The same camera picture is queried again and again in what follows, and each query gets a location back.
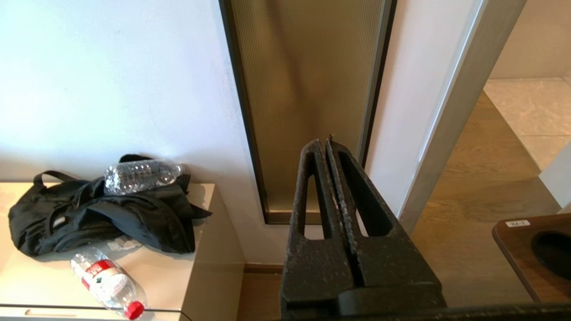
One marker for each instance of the brown baseboard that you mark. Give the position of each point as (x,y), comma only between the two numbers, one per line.
(263,268)

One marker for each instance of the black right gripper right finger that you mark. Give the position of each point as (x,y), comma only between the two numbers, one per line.
(392,263)

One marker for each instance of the grey door frame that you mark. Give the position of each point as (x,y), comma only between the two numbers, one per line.
(464,111)

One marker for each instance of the black cloth bag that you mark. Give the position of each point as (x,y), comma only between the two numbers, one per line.
(111,214)

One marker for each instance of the bronze glass panel black frame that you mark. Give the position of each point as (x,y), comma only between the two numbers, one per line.
(308,89)

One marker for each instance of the small white label sticker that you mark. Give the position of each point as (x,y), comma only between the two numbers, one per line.
(518,223)

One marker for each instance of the clear plastic wrapper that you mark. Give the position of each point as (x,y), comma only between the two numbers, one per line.
(125,244)

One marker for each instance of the white low cabinet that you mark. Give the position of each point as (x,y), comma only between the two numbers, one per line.
(209,267)

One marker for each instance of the clear unlabelled water bottle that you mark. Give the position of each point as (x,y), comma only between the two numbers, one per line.
(138,176)

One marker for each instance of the brown table with cup hole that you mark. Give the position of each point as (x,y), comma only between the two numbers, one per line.
(517,254)

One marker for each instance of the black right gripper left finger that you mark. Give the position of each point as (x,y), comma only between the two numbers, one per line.
(312,276)

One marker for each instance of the white door leaf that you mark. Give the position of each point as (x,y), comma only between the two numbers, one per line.
(557,178)

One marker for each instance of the red labelled water bottle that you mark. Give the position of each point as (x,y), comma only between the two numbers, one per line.
(109,281)

